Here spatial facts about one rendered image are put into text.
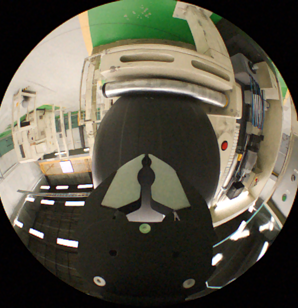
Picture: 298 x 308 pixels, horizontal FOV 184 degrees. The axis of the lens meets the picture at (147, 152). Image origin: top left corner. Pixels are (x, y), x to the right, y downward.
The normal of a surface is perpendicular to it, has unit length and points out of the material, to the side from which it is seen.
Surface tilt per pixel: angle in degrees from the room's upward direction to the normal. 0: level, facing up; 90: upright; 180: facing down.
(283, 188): 90
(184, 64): 90
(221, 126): 90
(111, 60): 90
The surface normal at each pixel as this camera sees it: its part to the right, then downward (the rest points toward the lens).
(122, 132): 0.00, -0.28
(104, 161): -0.26, -0.11
